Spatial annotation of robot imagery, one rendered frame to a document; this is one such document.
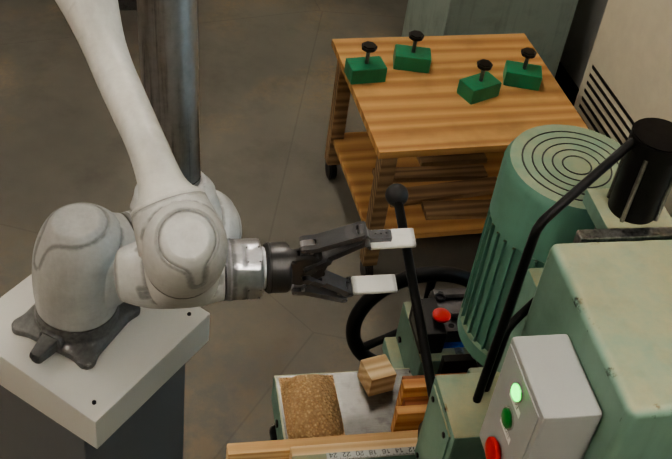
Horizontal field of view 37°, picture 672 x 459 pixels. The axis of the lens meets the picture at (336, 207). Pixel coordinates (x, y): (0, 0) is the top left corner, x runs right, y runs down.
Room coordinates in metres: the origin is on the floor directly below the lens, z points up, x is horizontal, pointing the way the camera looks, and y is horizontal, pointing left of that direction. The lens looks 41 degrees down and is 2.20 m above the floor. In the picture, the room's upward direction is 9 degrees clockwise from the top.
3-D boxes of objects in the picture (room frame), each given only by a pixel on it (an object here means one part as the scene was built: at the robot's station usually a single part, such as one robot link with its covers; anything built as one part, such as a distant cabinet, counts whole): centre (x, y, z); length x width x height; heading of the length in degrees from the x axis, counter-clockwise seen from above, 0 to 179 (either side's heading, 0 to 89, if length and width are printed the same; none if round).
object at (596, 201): (0.85, -0.32, 1.54); 0.08 x 0.08 x 0.17; 15
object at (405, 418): (1.02, -0.26, 0.93); 0.24 x 0.02 x 0.06; 105
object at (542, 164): (0.99, -0.28, 1.32); 0.18 x 0.18 x 0.31
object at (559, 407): (0.64, -0.23, 1.40); 0.10 x 0.06 x 0.16; 15
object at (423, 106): (2.56, -0.31, 0.32); 0.66 x 0.57 x 0.64; 109
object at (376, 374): (1.08, -0.11, 0.92); 0.05 x 0.05 x 0.04; 28
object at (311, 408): (1.01, -0.01, 0.92); 0.14 x 0.09 x 0.04; 15
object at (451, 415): (0.74, -0.19, 1.23); 0.09 x 0.08 x 0.15; 15
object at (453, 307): (1.17, -0.22, 0.99); 0.13 x 0.11 x 0.06; 105
